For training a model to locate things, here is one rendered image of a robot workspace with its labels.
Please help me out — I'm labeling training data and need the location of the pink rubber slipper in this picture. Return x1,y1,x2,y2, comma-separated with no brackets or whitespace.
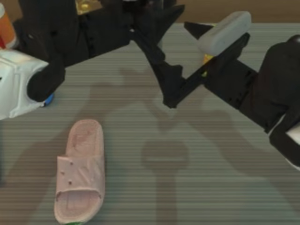
53,119,105,225

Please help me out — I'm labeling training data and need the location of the orange and white bottle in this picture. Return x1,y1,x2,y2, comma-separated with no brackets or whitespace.
0,2,16,49

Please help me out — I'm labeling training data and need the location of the gold metallic object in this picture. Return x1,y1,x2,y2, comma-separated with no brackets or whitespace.
75,0,104,15

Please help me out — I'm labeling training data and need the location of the small blue object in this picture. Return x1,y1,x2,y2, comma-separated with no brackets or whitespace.
44,92,56,107

